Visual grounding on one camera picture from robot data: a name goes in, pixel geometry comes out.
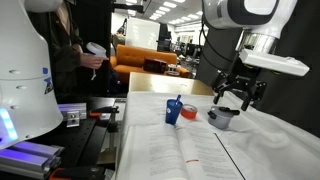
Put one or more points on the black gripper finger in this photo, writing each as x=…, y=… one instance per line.
x=248, y=96
x=221, y=93

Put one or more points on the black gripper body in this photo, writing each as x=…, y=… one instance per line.
x=241, y=78

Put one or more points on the white handheld controller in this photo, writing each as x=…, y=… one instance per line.
x=96, y=49

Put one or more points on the operator forearm dark sleeve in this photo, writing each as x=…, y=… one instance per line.
x=66, y=58

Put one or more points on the blue marker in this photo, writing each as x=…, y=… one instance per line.
x=178, y=99

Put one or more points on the blue plastic cup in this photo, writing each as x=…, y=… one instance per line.
x=171, y=116

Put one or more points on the open book white pages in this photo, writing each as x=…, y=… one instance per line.
x=160, y=153

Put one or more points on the operator hand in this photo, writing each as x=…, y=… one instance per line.
x=93, y=61

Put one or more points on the red tape roll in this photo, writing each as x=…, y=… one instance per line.
x=188, y=115

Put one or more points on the black curtain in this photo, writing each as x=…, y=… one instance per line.
x=300, y=100

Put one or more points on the white table cloth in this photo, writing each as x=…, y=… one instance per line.
x=273, y=143

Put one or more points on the small white round object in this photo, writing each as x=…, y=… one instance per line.
x=173, y=70

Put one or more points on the dark brown box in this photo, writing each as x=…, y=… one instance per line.
x=155, y=65

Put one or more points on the orange sofa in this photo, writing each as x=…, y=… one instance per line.
x=133, y=60

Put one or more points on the white projection board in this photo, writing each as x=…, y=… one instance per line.
x=142, y=33

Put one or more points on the black orange bar clamp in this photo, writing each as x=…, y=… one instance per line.
x=105, y=109
x=76, y=174

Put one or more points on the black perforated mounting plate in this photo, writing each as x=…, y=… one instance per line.
x=76, y=140

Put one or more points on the operator torso dark jacket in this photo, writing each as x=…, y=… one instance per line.
x=50, y=30

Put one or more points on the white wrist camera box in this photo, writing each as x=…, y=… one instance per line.
x=273, y=61

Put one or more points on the aluminium extrusion rail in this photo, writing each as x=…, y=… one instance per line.
x=30, y=160
x=71, y=110

